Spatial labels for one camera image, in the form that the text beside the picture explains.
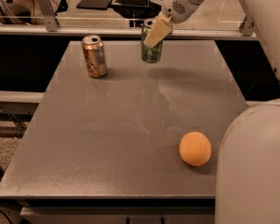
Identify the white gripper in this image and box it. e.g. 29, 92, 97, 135
144, 0, 199, 48

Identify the green soda can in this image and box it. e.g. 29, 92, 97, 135
141, 18, 162, 63

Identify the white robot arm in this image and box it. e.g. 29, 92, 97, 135
215, 0, 280, 224

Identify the orange soda can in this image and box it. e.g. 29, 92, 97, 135
82, 35, 107, 78

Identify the black office chair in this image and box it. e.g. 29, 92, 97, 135
77, 0, 161, 25

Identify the orange ball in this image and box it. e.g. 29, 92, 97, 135
179, 132, 212, 167

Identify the right metal bracket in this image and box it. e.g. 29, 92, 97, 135
239, 17, 254, 36

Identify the metal bracket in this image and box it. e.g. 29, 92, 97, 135
239, 17, 254, 36
37, 0, 59, 32

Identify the left metal bracket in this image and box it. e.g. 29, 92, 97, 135
37, 0, 59, 32

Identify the metal rail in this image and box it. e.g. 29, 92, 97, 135
0, 25, 258, 41

